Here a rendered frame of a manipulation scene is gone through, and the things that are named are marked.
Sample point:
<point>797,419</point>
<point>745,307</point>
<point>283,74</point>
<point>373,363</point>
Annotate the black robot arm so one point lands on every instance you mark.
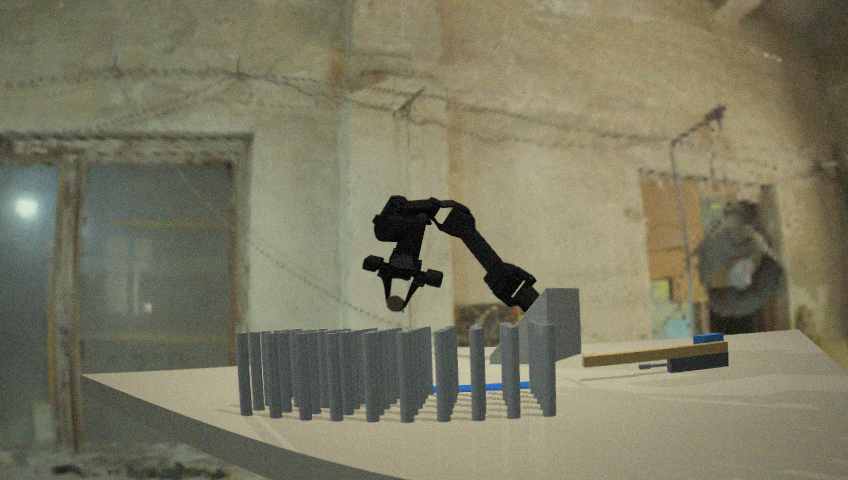
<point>405,221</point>

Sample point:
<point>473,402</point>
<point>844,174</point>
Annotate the blue flat strip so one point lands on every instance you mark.
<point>489,386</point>

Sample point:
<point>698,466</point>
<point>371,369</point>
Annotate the small grey wrench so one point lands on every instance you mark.
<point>648,366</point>

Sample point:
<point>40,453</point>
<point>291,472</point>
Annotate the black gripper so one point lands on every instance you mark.
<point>431,277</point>

